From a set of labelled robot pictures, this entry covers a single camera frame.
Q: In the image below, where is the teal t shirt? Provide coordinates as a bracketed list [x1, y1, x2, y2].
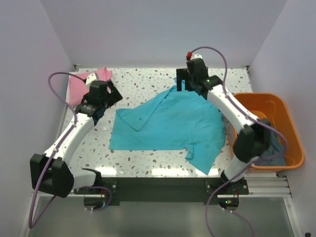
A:
[109, 86, 226, 174]

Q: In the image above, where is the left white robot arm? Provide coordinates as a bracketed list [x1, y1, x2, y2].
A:
[30, 80, 122, 198]

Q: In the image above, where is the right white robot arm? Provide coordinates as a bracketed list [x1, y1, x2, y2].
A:
[176, 58, 271, 194]

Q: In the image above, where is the folded pink t shirt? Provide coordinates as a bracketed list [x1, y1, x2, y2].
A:
[68, 66, 112, 106]

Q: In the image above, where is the folded white t shirt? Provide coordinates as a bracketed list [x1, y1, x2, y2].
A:
[66, 76, 87, 106]

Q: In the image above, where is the orange plastic basket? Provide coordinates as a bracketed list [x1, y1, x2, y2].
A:
[234, 93, 304, 172]

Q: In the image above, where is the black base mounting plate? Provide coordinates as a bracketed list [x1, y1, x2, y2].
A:
[73, 176, 250, 207]

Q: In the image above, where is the grey t shirt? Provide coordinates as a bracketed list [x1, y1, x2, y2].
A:
[254, 129, 287, 166]

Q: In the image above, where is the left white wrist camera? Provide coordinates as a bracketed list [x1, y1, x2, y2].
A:
[85, 73, 99, 89]

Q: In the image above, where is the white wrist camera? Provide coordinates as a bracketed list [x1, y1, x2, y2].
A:
[186, 51, 203, 61]
[85, 73, 99, 89]

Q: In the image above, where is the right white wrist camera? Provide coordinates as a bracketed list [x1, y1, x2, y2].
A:
[186, 51, 203, 61]

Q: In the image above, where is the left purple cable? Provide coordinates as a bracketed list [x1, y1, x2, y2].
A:
[28, 72, 113, 229]

